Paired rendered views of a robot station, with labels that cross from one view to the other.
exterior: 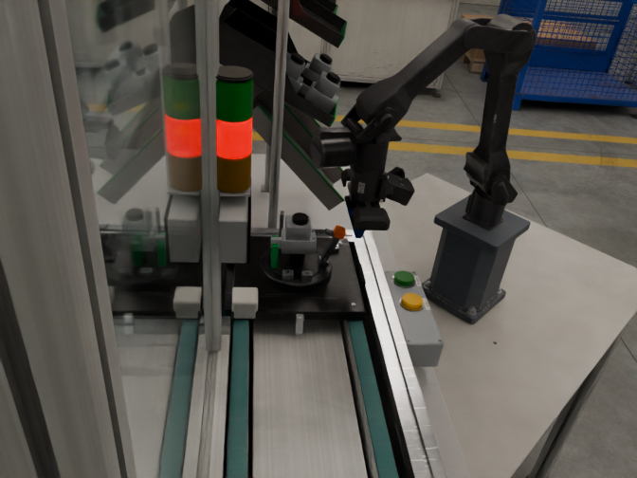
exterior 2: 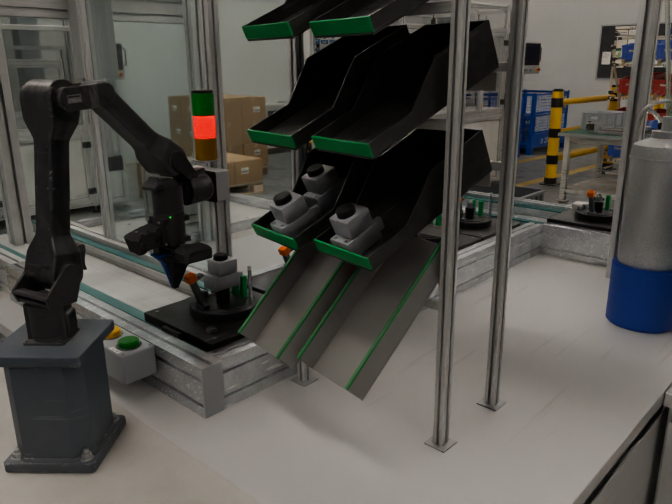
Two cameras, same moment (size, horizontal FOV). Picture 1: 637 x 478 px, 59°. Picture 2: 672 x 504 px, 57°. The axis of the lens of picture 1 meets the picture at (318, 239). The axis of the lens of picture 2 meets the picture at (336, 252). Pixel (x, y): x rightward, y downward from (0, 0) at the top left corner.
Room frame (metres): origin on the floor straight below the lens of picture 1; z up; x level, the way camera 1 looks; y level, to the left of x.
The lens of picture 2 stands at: (2.00, -0.54, 1.47)
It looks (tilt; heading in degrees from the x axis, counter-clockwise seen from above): 17 degrees down; 142
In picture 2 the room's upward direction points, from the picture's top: 1 degrees counter-clockwise
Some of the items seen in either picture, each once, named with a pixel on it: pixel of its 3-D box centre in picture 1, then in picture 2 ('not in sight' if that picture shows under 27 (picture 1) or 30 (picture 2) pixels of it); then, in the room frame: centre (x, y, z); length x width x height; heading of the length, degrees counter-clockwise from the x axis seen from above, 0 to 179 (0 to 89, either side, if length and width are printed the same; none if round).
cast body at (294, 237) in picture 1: (293, 231); (225, 269); (0.88, 0.05, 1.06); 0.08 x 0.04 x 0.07; 99
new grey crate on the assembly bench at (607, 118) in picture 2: not in sight; (603, 120); (-1.22, 5.38, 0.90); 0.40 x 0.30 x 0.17; 97
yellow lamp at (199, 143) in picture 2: (232, 168); (206, 148); (0.68, 0.13, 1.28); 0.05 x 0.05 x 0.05
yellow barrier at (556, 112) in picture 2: not in sight; (611, 127); (-2.47, 7.90, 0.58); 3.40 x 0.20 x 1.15; 95
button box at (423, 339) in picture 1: (409, 315); (112, 348); (0.83, -0.19, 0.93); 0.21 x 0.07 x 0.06; 9
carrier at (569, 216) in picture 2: not in sight; (598, 205); (0.96, 1.40, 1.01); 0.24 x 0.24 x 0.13; 9
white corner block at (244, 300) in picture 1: (245, 303); not in sight; (0.77, 0.12, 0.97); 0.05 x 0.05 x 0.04; 9
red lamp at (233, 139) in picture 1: (232, 133); (204, 126); (0.68, 0.13, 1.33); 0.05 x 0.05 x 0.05
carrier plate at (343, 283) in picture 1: (295, 274); (224, 314); (0.88, 0.04, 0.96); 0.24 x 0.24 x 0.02; 9
